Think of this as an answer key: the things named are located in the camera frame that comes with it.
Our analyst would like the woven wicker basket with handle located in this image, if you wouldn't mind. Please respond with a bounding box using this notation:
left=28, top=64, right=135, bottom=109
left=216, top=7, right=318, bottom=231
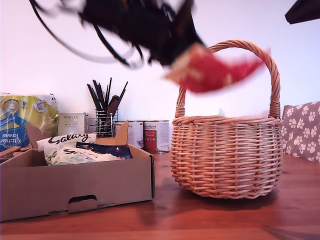
left=170, top=39, right=284, bottom=200

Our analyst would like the blue Terry's mini eggs bag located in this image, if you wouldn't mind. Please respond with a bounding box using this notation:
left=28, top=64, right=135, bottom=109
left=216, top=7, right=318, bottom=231
left=74, top=141, right=133, bottom=160

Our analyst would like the brown cardboard box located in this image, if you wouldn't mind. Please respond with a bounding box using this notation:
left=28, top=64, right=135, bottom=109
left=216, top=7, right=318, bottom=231
left=0, top=119, right=155, bottom=223

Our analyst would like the white Porlex box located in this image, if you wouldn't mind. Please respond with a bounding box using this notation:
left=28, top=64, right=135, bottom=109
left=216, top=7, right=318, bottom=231
left=57, top=112, right=86, bottom=136

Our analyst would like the black chopstick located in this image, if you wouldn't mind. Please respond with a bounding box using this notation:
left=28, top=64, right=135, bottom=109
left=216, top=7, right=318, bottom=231
left=116, top=81, right=129, bottom=105
left=104, top=77, right=113, bottom=107
left=86, top=83, right=101, bottom=112
left=91, top=79, right=105, bottom=111
left=96, top=83, right=106, bottom=111

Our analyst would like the tin can red label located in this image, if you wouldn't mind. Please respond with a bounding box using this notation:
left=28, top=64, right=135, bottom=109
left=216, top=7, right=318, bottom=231
left=142, top=120, right=171, bottom=154

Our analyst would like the tin can white label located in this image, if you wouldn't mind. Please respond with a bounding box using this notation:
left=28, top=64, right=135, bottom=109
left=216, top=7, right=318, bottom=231
left=114, top=120, right=144, bottom=151

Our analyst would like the grey paw print cushion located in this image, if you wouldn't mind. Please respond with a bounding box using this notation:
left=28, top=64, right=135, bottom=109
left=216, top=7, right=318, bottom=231
left=279, top=101, right=320, bottom=164

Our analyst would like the yellow blue kitchen towel pack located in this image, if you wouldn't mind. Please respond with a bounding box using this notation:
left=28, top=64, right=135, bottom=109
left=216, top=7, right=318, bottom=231
left=0, top=92, right=60, bottom=153

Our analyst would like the square cork mat pile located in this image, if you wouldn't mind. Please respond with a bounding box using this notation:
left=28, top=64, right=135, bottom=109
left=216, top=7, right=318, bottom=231
left=0, top=146, right=22, bottom=161

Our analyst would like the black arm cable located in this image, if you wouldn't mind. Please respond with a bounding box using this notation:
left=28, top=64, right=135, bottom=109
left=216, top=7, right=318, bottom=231
left=92, top=21, right=145, bottom=68
left=27, top=0, right=137, bottom=63

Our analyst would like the dark brown utensil handle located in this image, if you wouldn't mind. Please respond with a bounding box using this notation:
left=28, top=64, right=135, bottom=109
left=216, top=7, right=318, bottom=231
left=106, top=95, right=121, bottom=126

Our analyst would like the metal wire utensil holder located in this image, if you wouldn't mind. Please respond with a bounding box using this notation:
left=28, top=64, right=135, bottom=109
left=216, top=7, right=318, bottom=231
left=94, top=109, right=119, bottom=139

